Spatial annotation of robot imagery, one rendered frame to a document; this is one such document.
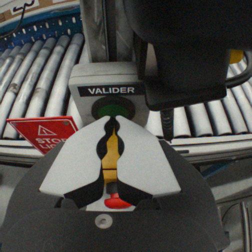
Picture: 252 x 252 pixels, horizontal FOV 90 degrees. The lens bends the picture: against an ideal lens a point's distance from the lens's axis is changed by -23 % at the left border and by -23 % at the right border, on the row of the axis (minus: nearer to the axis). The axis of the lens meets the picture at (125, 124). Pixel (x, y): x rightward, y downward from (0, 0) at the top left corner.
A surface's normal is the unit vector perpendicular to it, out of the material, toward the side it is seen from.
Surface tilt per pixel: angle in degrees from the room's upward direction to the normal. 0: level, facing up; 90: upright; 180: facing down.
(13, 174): 0
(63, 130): 90
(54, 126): 90
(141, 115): 90
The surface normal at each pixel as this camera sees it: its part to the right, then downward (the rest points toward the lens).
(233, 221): 0.00, -0.51
